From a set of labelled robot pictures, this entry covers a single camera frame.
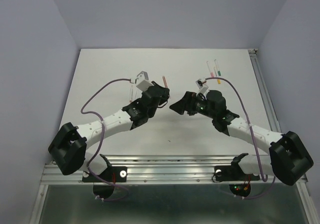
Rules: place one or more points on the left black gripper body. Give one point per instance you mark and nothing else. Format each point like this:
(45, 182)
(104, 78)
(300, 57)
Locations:
(163, 97)

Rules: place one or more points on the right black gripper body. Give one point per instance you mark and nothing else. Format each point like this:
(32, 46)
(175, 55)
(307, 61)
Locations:
(202, 108)

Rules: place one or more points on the orange highlighter pen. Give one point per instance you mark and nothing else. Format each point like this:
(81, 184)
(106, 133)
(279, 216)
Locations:
(165, 81)

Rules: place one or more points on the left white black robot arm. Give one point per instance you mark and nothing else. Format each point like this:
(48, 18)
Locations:
(69, 147)

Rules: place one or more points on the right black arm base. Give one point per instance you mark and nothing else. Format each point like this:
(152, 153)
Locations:
(232, 172)

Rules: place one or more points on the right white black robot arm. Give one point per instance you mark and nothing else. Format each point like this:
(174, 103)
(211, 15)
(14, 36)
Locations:
(286, 157)

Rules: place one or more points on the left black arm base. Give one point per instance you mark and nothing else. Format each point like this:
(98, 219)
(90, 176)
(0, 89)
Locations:
(111, 173)

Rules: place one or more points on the uncapped white marker body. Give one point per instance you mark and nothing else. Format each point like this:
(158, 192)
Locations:
(131, 93)

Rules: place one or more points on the yellow capped marker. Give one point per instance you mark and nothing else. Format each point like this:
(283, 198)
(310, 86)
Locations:
(217, 75)

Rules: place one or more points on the green capped marker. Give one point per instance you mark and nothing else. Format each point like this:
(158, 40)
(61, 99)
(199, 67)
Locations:
(217, 67)

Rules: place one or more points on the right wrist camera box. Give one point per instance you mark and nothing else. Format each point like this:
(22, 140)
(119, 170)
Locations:
(202, 86)

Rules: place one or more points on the aluminium rail frame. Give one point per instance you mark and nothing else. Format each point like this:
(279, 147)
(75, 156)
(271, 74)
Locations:
(169, 189)

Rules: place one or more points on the right side aluminium rail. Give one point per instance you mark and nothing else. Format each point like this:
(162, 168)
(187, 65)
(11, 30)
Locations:
(261, 76)

